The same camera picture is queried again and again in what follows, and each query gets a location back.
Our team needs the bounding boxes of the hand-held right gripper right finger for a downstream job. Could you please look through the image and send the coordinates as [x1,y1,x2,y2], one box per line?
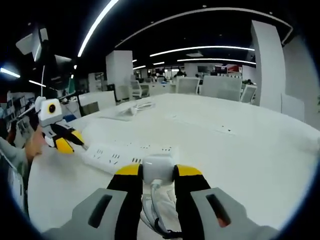
[173,163,279,240]

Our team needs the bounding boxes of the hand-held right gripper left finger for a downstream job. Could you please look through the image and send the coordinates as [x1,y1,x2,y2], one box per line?
[41,163,144,240]

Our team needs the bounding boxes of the white power strip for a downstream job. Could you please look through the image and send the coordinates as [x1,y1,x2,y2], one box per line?
[80,141,181,176]

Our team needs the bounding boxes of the white power strip cable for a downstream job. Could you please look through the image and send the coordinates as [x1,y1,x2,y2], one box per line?
[115,97,157,116]

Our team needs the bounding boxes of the white desk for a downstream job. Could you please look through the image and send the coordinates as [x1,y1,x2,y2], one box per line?
[27,92,319,235]

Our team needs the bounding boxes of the long ceiling light strip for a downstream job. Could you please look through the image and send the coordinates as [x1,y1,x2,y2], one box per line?
[76,0,121,58]

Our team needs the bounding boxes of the person's left hand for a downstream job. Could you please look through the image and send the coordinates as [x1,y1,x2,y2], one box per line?
[23,125,48,163]

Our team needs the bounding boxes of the dark monitor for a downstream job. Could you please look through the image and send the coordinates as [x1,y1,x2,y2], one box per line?
[53,54,74,84]

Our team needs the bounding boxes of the white panel on pole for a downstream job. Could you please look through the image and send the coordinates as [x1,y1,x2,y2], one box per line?
[15,26,50,63]

